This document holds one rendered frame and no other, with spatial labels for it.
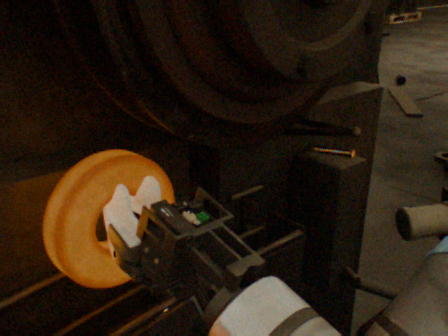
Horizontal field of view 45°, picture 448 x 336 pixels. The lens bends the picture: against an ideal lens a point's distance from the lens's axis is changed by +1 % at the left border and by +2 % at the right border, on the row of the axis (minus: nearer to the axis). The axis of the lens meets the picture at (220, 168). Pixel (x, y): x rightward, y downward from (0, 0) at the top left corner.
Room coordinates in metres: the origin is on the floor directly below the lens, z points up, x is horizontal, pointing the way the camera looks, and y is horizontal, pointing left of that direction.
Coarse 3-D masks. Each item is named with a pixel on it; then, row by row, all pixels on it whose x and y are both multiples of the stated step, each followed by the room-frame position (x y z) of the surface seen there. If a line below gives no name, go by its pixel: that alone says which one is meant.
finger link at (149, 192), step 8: (144, 184) 0.53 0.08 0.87; (152, 184) 0.52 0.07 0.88; (144, 192) 0.53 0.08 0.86; (152, 192) 0.52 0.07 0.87; (160, 192) 0.51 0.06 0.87; (136, 200) 0.53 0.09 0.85; (144, 200) 0.53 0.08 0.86; (152, 200) 0.52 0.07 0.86; (160, 200) 0.51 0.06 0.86; (136, 208) 0.53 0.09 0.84; (136, 216) 0.52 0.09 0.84
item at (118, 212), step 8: (120, 184) 0.50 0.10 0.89; (120, 192) 0.50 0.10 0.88; (128, 192) 0.49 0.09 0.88; (112, 200) 0.51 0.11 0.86; (120, 200) 0.50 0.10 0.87; (128, 200) 0.49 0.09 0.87; (104, 208) 0.52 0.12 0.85; (112, 208) 0.51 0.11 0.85; (120, 208) 0.50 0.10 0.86; (128, 208) 0.49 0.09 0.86; (104, 216) 0.51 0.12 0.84; (112, 216) 0.50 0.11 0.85; (120, 216) 0.50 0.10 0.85; (128, 216) 0.48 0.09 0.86; (112, 224) 0.49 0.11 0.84; (120, 224) 0.49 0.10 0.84; (128, 224) 0.48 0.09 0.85; (136, 224) 0.47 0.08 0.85; (120, 232) 0.48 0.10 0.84; (128, 232) 0.49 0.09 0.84; (128, 240) 0.47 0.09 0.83; (136, 240) 0.47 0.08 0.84
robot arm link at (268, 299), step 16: (256, 288) 0.38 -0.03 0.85; (272, 288) 0.38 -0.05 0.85; (288, 288) 0.39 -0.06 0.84; (240, 304) 0.37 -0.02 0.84; (256, 304) 0.36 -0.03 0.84; (272, 304) 0.37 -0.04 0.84; (288, 304) 0.37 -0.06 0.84; (304, 304) 0.38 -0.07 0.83; (224, 320) 0.36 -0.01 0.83; (240, 320) 0.36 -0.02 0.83; (256, 320) 0.35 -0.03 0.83; (272, 320) 0.35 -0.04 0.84
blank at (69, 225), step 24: (72, 168) 0.53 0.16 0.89; (96, 168) 0.51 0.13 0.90; (120, 168) 0.53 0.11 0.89; (144, 168) 0.55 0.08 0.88; (72, 192) 0.49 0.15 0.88; (96, 192) 0.51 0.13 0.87; (168, 192) 0.58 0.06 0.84; (48, 216) 0.50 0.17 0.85; (72, 216) 0.49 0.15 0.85; (96, 216) 0.51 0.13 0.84; (48, 240) 0.49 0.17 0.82; (72, 240) 0.49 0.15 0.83; (96, 240) 0.51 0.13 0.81; (72, 264) 0.49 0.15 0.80; (96, 264) 0.51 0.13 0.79
